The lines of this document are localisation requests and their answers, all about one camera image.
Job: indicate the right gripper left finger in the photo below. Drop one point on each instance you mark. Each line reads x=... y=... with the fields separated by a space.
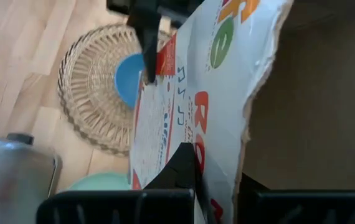
x=182 y=168

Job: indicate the silver toaster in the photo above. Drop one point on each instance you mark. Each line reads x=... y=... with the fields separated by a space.
x=9 y=180

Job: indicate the white cereal box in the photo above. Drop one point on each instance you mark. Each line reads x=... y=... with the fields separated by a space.
x=227 y=109

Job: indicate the pale green plate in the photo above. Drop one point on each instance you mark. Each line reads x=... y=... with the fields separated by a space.
x=102 y=183

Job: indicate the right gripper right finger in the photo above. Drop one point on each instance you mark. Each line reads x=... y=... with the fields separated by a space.
x=246 y=193

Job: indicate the round woven placemat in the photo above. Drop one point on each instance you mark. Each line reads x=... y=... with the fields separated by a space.
x=87 y=93

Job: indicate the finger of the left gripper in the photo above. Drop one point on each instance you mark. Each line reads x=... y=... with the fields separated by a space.
x=148 y=46

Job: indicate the blue bowl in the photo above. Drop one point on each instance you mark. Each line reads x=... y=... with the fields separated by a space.
x=127 y=81

